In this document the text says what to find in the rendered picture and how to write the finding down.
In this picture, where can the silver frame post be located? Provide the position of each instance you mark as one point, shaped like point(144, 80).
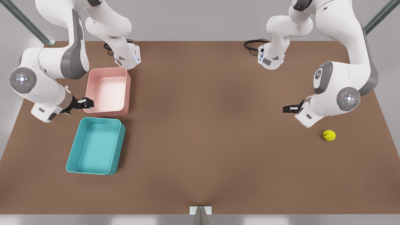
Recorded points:
point(380, 15)
point(200, 215)
point(26, 22)

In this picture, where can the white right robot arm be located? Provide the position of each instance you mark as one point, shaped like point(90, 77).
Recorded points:
point(47, 65)

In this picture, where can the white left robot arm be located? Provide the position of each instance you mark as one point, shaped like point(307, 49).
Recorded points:
point(340, 78)

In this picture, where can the teal rectangular bin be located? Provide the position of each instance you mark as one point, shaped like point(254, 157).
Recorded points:
point(96, 146)

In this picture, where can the yellow tennis ball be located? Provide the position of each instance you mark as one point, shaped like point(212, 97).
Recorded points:
point(329, 135)

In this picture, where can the pink rectangular bin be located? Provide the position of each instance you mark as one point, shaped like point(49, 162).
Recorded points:
point(109, 91)

